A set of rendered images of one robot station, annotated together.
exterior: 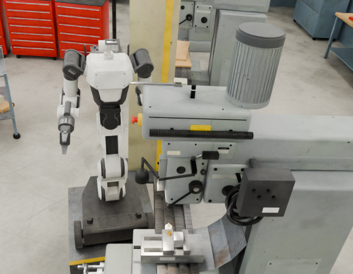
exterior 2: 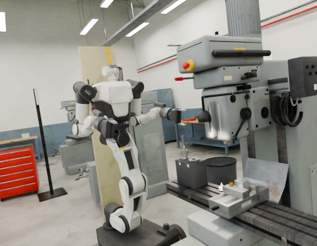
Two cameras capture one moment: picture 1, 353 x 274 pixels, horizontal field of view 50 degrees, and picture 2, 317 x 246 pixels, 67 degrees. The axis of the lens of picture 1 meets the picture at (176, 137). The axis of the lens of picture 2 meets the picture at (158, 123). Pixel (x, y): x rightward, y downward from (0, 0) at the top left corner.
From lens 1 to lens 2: 1.46 m
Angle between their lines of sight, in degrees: 37
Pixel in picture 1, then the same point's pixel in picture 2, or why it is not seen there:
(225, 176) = (260, 98)
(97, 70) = (109, 86)
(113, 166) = (137, 176)
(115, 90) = (124, 104)
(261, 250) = (304, 157)
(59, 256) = not seen: outside the picture
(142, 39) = not seen: hidden behind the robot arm
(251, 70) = (250, 8)
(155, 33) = not seen: hidden behind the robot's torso
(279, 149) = (279, 70)
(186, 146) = (234, 71)
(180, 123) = (228, 47)
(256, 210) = (311, 87)
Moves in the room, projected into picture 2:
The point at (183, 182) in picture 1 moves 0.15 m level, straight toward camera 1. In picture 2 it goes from (236, 112) to (256, 112)
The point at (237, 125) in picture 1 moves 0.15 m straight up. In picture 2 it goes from (258, 47) to (256, 21)
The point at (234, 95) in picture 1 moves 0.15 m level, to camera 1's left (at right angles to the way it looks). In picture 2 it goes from (243, 32) to (224, 32)
